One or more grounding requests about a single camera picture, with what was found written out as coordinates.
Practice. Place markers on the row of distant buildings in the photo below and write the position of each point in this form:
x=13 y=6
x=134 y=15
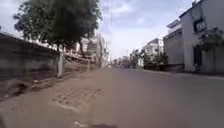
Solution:
x=148 y=50

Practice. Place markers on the green bushes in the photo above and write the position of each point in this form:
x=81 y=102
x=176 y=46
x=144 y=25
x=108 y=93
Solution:
x=155 y=60

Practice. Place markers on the grey flat-roofed building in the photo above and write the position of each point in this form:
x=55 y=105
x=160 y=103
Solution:
x=174 y=46

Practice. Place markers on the large dark green tree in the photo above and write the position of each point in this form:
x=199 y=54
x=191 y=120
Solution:
x=63 y=20

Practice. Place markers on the white two-storey building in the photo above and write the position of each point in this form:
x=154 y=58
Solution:
x=203 y=40

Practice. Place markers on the small tree by building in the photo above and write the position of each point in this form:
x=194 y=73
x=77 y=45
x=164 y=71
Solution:
x=210 y=40

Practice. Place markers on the buildings behind wall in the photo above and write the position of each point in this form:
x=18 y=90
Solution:
x=93 y=50

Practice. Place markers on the grey boundary wall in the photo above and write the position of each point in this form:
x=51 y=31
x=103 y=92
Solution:
x=30 y=61

